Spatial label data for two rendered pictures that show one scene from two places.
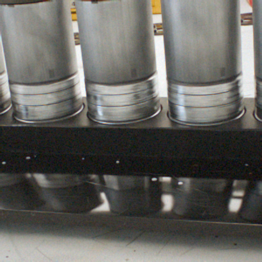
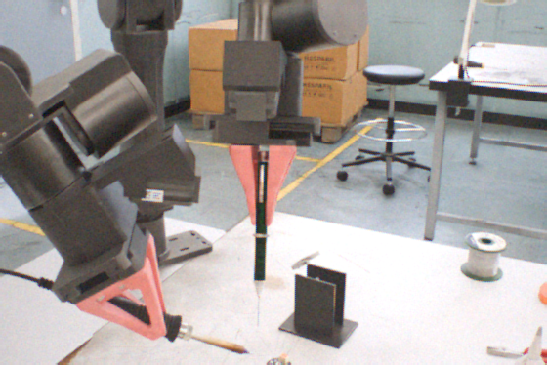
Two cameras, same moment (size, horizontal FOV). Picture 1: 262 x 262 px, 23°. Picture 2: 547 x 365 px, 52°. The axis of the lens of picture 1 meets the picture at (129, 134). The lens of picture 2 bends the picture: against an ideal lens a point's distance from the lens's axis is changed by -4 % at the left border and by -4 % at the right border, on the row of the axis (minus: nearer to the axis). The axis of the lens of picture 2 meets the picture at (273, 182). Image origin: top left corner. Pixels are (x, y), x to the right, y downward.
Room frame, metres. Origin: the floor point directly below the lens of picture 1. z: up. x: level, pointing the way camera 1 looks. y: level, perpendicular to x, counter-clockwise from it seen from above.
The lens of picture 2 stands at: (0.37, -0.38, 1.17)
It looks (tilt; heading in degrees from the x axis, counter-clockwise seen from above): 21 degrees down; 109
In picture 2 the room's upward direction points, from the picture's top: straight up
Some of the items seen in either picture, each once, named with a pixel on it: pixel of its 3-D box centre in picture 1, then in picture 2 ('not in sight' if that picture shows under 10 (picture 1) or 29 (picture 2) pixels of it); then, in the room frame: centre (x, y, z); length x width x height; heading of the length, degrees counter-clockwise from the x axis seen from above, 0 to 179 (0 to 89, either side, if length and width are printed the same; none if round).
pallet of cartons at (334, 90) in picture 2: not in sight; (280, 74); (-1.02, 3.76, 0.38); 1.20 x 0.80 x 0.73; 178
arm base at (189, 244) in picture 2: not in sight; (145, 235); (-0.07, 0.30, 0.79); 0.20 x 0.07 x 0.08; 55
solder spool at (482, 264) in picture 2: not in sight; (483, 256); (0.42, 0.43, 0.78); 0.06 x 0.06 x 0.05
